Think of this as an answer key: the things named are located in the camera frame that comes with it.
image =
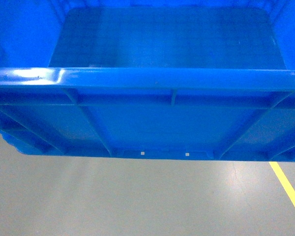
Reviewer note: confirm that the large blue plastic crate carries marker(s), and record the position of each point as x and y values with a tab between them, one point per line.
149	79

